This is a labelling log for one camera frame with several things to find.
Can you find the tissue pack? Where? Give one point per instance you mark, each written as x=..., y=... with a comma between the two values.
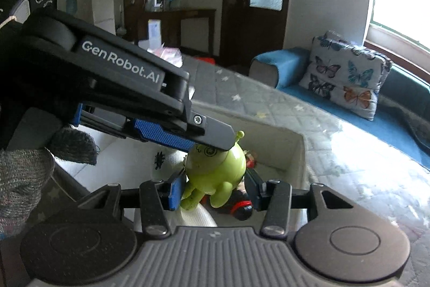
x=172, y=55

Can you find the blue sofa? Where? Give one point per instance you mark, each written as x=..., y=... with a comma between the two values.
x=402, y=115

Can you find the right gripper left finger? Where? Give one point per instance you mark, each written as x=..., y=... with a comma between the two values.
x=156, y=197

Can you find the white plush rabbit doll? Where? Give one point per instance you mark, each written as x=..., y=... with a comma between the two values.
x=169, y=167

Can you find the black-haired doll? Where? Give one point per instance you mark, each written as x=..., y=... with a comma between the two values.
x=239, y=205

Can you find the quilted star table cover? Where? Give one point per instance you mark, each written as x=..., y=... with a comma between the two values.
x=333, y=206

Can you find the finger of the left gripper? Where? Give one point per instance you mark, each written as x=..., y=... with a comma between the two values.
x=123, y=127
x=206, y=130

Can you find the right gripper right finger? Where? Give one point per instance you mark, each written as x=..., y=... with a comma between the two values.
x=275, y=198

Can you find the grey gloved left hand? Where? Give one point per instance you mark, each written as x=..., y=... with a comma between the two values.
x=25, y=172

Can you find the butterfly print pillow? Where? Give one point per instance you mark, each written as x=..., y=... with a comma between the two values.
x=346, y=74

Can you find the green alien toy figure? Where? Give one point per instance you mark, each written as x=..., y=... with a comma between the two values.
x=212, y=172

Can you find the black white cardboard box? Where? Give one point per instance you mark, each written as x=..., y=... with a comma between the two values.
x=279, y=154

